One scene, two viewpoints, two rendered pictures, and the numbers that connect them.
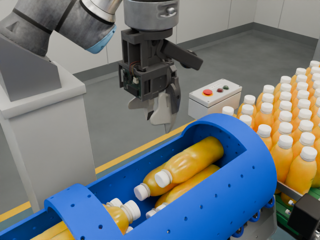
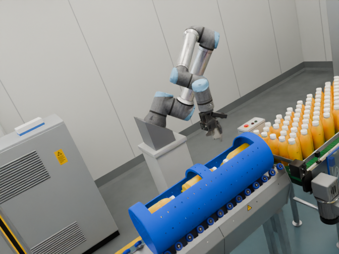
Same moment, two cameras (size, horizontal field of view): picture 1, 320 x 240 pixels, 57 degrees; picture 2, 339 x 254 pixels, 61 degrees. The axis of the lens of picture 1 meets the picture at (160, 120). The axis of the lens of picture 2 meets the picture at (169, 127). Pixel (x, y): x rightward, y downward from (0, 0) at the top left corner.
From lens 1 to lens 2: 1.16 m
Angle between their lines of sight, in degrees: 18
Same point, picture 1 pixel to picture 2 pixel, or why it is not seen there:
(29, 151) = (166, 174)
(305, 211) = (293, 165)
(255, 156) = (258, 144)
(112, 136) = not seen: hidden behind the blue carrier
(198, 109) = not seen: hidden behind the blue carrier
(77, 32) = (178, 113)
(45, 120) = (171, 157)
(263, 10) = (308, 51)
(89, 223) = (201, 170)
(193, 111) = not seen: hidden behind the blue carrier
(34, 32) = (160, 118)
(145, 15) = (204, 108)
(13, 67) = (155, 135)
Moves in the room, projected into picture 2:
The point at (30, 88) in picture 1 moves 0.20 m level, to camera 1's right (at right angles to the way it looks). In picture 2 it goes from (162, 143) to (186, 137)
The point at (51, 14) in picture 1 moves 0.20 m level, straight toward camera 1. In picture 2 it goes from (166, 108) to (171, 115)
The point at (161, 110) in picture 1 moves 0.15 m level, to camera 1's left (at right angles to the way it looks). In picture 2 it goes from (216, 133) to (191, 139)
